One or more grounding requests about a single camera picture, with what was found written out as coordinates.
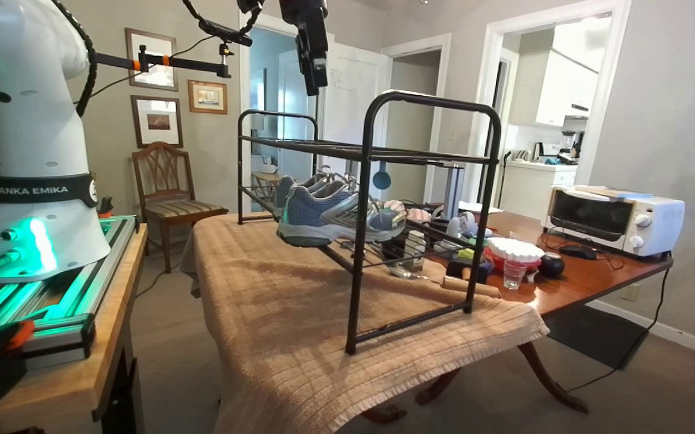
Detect wooden workbench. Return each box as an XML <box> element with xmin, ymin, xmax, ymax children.
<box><xmin>0</xmin><ymin>225</ymin><xmax>149</xmax><ymax>434</ymax></box>

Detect white wall cabinet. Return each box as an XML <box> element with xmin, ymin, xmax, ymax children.
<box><xmin>532</xmin><ymin>43</ymin><xmax>601</xmax><ymax>131</ymax></box>

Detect white bowl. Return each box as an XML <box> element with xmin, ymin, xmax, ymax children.
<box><xmin>488</xmin><ymin>237</ymin><xmax>546</xmax><ymax>267</ymax></box>

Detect glass jar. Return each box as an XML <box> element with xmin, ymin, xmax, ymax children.
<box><xmin>400</xmin><ymin>228</ymin><xmax>430</xmax><ymax>280</ymax></box>

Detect aluminium base frame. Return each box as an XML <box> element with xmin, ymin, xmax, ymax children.
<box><xmin>0</xmin><ymin>215</ymin><xmax>137</xmax><ymax>360</ymax></box>

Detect black camera stand orange clips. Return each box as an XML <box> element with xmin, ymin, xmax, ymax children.
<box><xmin>92</xmin><ymin>16</ymin><xmax>255</xmax><ymax>79</ymax></box>

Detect tan woven tablecloth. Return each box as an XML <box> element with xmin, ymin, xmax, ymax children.
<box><xmin>179</xmin><ymin>213</ymin><xmax>549</xmax><ymax>434</ymax></box>

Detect wooden roller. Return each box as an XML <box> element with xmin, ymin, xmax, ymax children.
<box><xmin>439</xmin><ymin>273</ymin><xmax>501</xmax><ymax>307</ymax></box>

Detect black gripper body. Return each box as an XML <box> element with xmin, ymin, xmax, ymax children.
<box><xmin>276</xmin><ymin>0</ymin><xmax>332</xmax><ymax>62</ymax></box>

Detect black corrugated cable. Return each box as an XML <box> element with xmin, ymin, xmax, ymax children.
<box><xmin>48</xmin><ymin>0</ymin><xmax>266</xmax><ymax>117</ymax></box>

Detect dark framed picture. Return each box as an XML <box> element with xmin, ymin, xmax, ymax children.
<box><xmin>130</xmin><ymin>94</ymin><xmax>185</xmax><ymax>150</ymax></box>

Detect white kitchen counter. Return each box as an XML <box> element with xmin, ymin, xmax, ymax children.
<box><xmin>497</xmin><ymin>157</ymin><xmax>578</xmax><ymax>222</ymax></box>

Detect blue round scoop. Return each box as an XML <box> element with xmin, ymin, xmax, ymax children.
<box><xmin>369</xmin><ymin>159</ymin><xmax>394</xmax><ymax>192</ymax></box>

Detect white toaster oven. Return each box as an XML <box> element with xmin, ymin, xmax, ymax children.
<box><xmin>543</xmin><ymin>186</ymin><xmax>684</xmax><ymax>261</ymax></box>

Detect white panel door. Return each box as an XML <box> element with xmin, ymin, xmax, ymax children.
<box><xmin>321</xmin><ymin>43</ymin><xmax>395</xmax><ymax>202</ymax></box>

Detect dark wooden dining table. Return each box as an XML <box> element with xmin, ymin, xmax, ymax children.
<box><xmin>361</xmin><ymin>210</ymin><xmax>676</xmax><ymax>423</ymax></box>

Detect small gold framed picture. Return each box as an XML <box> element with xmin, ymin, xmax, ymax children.
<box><xmin>187</xmin><ymin>79</ymin><xmax>228</xmax><ymax>115</ymax></box>

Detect clear glass cup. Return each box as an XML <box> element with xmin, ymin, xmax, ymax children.
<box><xmin>499</xmin><ymin>257</ymin><xmax>530</xmax><ymax>294</ymax></box>

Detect black power cord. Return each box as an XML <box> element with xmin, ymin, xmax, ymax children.
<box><xmin>587</xmin><ymin>256</ymin><xmax>672</xmax><ymax>396</ymax></box>

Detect black metal shoe rack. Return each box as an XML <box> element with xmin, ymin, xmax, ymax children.
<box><xmin>237</xmin><ymin>88</ymin><xmax>501</xmax><ymax>360</ymax></box>

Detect large light framed picture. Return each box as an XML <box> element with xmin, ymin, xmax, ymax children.
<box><xmin>126</xmin><ymin>27</ymin><xmax>179</xmax><ymax>92</ymax></box>

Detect wooden chair striped cushion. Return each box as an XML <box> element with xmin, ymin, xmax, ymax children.
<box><xmin>130</xmin><ymin>141</ymin><xmax>232</xmax><ymax>274</ymax></box>

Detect grey blue running sneaker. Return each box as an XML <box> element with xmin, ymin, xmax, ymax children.
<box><xmin>273</xmin><ymin>169</ymin><xmax>363</xmax><ymax>205</ymax></box>
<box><xmin>275</xmin><ymin>178</ymin><xmax>407</xmax><ymax>247</ymax></box>

